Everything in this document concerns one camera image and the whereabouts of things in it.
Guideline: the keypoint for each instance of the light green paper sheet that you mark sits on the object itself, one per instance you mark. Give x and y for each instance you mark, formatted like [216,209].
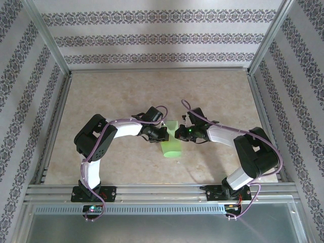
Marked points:
[172,148]

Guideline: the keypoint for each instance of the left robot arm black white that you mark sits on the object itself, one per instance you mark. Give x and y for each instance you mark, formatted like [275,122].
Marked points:
[126,130]

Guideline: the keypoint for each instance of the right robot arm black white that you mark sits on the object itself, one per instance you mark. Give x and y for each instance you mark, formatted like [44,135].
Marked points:
[217,138]

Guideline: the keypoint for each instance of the grey metal sheet panel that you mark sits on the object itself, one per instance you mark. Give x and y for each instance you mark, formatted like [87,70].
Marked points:
[162,229]

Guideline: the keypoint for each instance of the small circuit board green light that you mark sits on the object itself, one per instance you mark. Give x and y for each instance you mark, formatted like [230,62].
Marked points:
[93,209]

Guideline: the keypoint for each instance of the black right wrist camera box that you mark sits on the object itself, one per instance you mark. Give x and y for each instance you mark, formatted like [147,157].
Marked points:
[198,116]

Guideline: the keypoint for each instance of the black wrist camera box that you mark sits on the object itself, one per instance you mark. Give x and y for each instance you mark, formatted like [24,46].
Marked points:
[155,114]
[198,116]

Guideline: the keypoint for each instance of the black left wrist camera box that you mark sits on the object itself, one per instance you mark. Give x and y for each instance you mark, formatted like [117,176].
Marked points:
[155,114]

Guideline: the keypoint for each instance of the aluminium rail under arm bases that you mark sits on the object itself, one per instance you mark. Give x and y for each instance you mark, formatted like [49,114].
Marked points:
[162,193]

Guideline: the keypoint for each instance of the aluminium rail along patterned wall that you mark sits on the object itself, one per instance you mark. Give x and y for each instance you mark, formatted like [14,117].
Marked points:
[159,70]

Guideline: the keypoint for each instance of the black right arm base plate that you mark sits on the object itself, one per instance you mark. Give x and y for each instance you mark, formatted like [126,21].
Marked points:
[212,193]

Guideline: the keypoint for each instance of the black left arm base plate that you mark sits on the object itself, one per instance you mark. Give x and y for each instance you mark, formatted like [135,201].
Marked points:
[110,194]

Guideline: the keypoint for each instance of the aluminium side rail by right arm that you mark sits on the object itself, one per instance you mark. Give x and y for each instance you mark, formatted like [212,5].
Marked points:
[268,129]

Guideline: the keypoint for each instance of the aluminium side rail by left arm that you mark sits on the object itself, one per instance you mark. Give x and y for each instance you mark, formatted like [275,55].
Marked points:
[54,129]

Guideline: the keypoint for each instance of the aluminium corner post by right arm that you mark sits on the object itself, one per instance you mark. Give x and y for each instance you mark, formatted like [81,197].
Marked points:
[272,38]

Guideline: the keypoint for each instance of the aluminium corner post by left arm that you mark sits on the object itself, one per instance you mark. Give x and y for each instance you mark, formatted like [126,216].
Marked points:
[46,38]

